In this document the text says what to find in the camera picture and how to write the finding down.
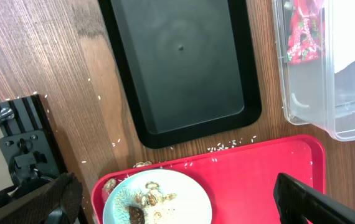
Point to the food leftovers on plate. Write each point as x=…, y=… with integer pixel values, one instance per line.
x=149, y=205

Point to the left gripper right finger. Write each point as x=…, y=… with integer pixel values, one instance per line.
x=299, y=203

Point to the red plastic serving tray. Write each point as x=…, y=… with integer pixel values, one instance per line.
x=235, y=185

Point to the white paper napkin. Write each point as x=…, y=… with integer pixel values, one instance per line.
x=343, y=12

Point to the red candy wrapper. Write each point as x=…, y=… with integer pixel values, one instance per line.
x=305, y=41

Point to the clear plastic waste bin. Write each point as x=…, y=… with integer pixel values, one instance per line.
x=312, y=92

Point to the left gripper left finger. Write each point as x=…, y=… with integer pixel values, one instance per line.
x=42, y=201

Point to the food scrap on tray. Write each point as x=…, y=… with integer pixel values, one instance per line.
x=109, y=185

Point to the large light blue plate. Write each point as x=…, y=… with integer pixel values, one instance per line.
x=193, y=203

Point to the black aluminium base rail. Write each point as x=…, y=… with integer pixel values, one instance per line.
x=28, y=144

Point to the black rectangular tray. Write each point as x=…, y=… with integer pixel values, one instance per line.
x=187, y=66

